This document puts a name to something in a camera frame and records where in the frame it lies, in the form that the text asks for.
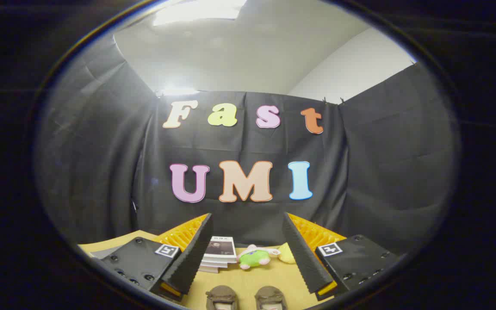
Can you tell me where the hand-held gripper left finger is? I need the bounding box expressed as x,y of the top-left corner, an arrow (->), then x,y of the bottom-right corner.
101,213 -> 214,302

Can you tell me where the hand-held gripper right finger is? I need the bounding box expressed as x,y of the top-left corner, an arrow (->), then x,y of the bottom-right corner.
282,212 -> 400,301

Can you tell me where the brown shoe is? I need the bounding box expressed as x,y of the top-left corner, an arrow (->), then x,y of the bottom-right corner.
254,286 -> 288,310
205,285 -> 239,310

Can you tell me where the yellow plush toy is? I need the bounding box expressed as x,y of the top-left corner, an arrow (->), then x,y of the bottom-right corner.
277,243 -> 297,264

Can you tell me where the stack of white books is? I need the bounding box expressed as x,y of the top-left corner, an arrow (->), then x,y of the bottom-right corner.
198,236 -> 238,273

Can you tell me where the green plush toy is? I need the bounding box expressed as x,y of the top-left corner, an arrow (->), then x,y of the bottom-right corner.
237,245 -> 281,270

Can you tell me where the black backdrop cloth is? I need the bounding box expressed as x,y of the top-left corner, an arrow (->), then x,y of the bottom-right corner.
37,34 -> 459,254

